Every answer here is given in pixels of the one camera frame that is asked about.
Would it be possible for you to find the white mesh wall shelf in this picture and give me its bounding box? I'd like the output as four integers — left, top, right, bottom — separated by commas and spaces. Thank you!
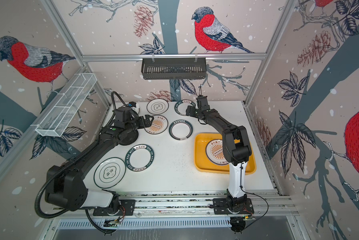
35, 73, 97, 137

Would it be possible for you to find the white plate grey emblem front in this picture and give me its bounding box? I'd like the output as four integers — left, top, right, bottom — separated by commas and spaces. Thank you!
93, 157, 126, 189

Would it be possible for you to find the orange sunburst plate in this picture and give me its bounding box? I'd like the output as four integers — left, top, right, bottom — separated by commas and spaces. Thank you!
144, 115, 168, 135
205, 139, 228, 166

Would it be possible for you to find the white plate grey emblem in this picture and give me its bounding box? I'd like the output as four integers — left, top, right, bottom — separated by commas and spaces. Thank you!
146, 99, 169, 115
93, 157, 126, 189

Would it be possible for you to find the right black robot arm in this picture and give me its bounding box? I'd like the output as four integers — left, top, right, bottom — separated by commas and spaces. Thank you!
186, 95, 252, 213

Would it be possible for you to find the white plate grey emblem back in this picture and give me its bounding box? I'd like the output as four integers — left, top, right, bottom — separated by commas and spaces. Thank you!
146, 99, 169, 115

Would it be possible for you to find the black wire wall basket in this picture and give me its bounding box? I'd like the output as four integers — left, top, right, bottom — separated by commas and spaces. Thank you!
141, 58, 207, 80

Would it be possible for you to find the yellow plastic bin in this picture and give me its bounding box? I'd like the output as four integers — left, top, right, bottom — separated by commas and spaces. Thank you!
194, 132, 257, 175

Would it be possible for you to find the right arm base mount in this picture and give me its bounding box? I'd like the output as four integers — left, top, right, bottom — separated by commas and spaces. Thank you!
209, 196, 254, 215

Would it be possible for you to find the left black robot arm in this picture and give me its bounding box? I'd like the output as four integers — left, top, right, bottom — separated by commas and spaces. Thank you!
34, 104, 154, 219

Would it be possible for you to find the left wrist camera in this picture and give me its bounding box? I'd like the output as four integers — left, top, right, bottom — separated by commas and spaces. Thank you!
127, 102, 140, 114

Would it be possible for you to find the dark green rim plate back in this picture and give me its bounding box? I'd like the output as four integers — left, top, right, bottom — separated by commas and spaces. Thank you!
174, 100, 196, 116

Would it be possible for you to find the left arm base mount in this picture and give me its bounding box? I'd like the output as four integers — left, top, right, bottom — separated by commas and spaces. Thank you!
93, 200, 136, 217

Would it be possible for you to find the small black plate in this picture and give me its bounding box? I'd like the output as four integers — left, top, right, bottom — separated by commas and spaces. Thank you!
119, 130, 139, 146

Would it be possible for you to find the green lettered rim plate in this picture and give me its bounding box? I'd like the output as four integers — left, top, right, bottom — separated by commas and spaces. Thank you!
125, 144, 155, 172

